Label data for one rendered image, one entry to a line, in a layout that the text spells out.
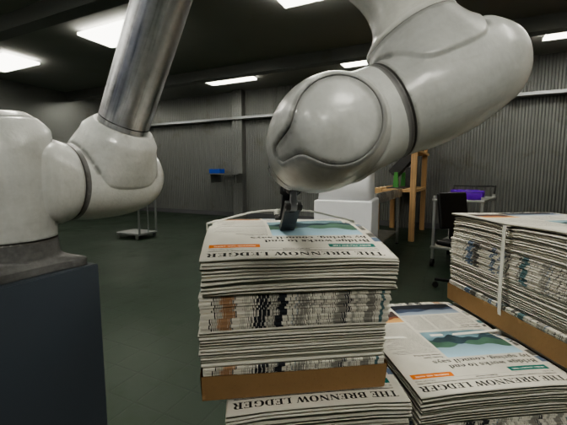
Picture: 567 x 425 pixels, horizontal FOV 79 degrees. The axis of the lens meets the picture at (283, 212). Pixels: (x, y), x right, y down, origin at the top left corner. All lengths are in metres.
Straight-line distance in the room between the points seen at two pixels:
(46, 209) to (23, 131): 0.13
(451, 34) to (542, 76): 8.01
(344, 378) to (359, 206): 2.90
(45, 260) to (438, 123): 0.63
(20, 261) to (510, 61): 0.71
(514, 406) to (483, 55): 0.55
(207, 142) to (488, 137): 6.90
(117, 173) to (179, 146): 10.16
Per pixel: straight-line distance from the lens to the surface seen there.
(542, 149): 8.22
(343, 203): 3.45
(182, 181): 10.82
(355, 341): 0.58
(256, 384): 0.58
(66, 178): 0.73
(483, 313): 0.95
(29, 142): 0.71
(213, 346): 0.55
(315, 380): 0.59
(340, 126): 0.27
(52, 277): 0.71
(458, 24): 0.40
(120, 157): 0.76
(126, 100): 0.76
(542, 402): 0.77
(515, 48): 0.42
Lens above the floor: 1.17
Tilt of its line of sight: 6 degrees down
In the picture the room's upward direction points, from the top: straight up
